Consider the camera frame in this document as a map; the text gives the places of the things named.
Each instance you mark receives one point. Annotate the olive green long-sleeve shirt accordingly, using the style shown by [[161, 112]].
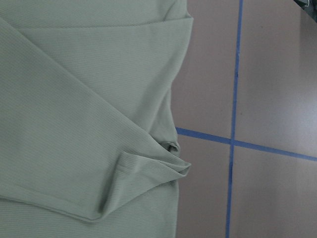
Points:
[[88, 146]]

